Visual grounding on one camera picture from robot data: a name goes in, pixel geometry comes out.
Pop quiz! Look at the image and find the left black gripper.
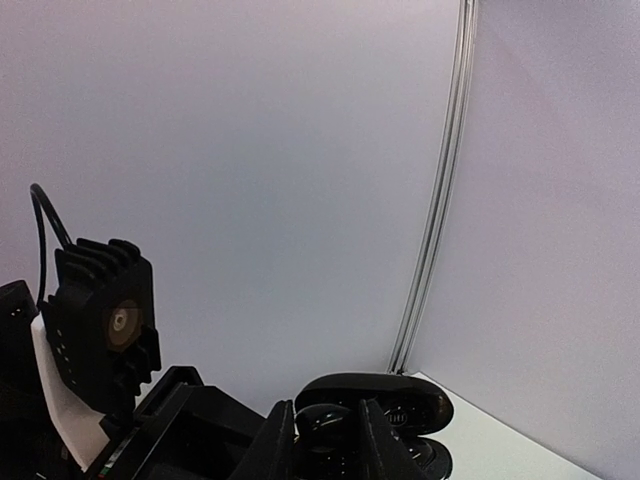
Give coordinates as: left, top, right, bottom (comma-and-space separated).
84, 366, 265, 479

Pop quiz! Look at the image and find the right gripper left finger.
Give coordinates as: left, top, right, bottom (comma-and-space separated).
234, 400, 294, 480

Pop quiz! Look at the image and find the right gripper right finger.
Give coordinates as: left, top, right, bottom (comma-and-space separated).
358, 400, 429, 480

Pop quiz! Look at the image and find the glossy black charging case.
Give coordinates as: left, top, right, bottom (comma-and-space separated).
294, 373, 454, 479

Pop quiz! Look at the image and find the black stem earbud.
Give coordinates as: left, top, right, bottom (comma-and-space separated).
295, 403, 358, 441

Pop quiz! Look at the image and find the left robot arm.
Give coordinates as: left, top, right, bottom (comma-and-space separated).
1, 280, 265, 479

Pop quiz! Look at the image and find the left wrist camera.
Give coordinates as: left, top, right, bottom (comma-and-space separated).
30, 237, 164, 474

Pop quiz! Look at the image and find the left aluminium frame post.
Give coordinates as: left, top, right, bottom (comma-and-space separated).
386, 0, 479, 375

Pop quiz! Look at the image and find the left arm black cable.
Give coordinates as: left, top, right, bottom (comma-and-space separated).
28, 182, 76, 306

